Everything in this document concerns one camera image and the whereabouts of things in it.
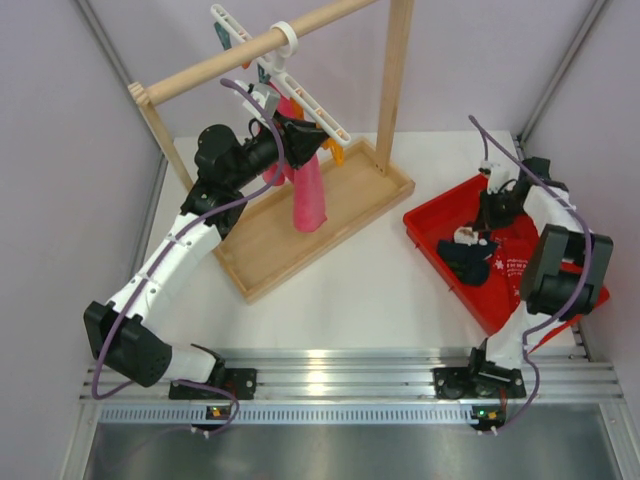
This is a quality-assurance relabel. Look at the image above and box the pink sock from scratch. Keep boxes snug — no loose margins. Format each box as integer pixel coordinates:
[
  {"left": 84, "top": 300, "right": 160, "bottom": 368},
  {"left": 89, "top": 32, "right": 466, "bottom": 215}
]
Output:
[
  {"left": 293, "top": 155, "right": 327, "bottom": 233},
  {"left": 262, "top": 94, "right": 299, "bottom": 189}
]

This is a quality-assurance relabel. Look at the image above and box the teal clip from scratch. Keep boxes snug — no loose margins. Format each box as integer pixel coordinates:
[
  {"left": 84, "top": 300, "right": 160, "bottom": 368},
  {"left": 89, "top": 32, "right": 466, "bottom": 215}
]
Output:
[{"left": 214, "top": 22, "right": 232, "bottom": 51}]

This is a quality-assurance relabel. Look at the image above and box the red plastic bin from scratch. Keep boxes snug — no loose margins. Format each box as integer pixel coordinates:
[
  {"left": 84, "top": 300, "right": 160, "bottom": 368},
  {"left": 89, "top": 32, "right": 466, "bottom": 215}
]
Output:
[{"left": 403, "top": 175, "right": 614, "bottom": 363}]

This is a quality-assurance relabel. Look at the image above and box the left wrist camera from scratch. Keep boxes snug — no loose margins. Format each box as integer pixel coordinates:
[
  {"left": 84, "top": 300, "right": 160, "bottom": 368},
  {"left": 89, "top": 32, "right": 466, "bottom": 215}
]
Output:
[{"left": 237, "top": 81, "right": 281, "bottom": 116}]

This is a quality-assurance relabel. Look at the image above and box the red snowflake sock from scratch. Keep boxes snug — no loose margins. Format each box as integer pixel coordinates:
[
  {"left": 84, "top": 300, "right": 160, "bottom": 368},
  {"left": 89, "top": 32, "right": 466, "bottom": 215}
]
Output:
[{"left": 487, "top": 215, "right": 539, "bottom": 324}]

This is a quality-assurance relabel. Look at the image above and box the orange end clip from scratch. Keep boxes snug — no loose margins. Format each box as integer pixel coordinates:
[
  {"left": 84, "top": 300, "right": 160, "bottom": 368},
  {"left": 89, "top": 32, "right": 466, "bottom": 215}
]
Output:
[{"left": 322, "top": 138, "right": 345, "bottom": 166}]

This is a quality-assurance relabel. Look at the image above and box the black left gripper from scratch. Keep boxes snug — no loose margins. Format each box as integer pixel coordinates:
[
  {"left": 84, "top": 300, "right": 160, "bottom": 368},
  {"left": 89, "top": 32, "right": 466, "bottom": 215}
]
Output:
[{"left": 228, "top": 112, "right": 330, "bottom": 190}]

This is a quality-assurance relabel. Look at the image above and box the wooden rack frame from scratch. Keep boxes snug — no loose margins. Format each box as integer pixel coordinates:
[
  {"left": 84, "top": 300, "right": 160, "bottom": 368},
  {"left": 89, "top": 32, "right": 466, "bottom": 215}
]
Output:
[{"left": 129, "top": 1, "right": 414, "bottom": 302}]

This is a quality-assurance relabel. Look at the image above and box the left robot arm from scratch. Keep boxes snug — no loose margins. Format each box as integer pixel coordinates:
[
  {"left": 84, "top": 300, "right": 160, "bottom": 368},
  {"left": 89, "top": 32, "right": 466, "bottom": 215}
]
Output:
[{"left": 83, "top": 113, "right": 328, "bottom": 397}]

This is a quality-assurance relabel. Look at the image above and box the navy santa sock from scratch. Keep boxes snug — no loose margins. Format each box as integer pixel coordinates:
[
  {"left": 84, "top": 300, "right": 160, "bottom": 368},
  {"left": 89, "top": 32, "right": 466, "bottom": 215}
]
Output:
[
  {"left": 436, "top": 227, "right": 499, "bottom": 266},
  {"left": 452, "top": 261, "right": 491, "bottom": 287}
]

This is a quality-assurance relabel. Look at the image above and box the orange middle clip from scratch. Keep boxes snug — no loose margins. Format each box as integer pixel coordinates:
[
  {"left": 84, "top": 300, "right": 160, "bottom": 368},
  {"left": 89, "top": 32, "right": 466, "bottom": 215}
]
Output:
[{"left": 289, "top": 97, "right": 305, "bottom": 120}]

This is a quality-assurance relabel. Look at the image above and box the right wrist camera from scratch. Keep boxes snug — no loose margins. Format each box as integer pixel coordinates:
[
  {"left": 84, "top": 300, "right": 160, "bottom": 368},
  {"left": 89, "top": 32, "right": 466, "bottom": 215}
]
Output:
[{"left": 479, "top": 159, "right": 510, "bottom": 195}]

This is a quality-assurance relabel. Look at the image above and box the white clip hanger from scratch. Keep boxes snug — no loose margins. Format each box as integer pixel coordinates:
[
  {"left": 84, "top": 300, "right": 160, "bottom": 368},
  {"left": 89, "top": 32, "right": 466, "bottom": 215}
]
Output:
[{"left": 210, "top": 4, "right": 352, "bottom": 147}]

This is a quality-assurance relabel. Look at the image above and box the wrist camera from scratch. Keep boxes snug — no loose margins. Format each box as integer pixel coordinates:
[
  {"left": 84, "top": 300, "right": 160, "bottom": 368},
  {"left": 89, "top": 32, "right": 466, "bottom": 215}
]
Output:
[
  {"left": 479, "top": 159, "right": 510, "bottom": 195},
  {"left": 237, "top": 81, "right": 281, "bottom": 116}
]

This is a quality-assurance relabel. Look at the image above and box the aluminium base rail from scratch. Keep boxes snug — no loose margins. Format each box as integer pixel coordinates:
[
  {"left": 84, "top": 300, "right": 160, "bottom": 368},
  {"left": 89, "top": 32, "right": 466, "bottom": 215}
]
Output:
[{"left": 94, "top": 348, "right": 624, "bottom": 426}]

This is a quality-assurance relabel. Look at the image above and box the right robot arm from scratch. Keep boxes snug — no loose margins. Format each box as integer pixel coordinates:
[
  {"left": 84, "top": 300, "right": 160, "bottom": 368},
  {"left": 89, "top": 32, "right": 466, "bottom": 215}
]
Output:
[{"left": 466, "top": 157, "right": 613, "bottom": 397}]

